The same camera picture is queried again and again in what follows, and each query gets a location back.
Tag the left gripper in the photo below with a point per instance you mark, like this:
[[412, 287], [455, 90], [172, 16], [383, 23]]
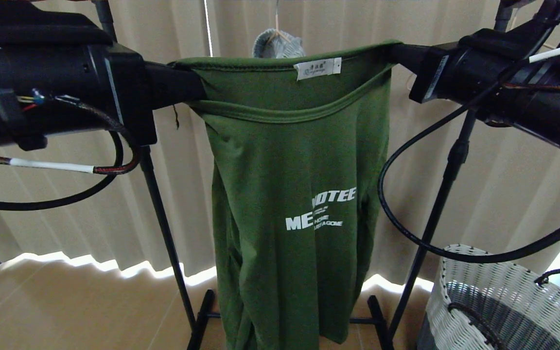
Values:
[[56, 73]]

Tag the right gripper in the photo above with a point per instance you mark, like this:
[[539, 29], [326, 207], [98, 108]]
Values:
[[528, 97]]

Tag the pale grey shorts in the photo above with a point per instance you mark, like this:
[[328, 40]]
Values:
[[277, 46]]

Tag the green printed shirt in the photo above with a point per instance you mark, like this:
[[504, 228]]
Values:
[[285, 160]]

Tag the black clothes rack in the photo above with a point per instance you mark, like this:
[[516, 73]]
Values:
[[457, 153]]

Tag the white laundry basket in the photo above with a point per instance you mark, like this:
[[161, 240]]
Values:
[[503, 291]]

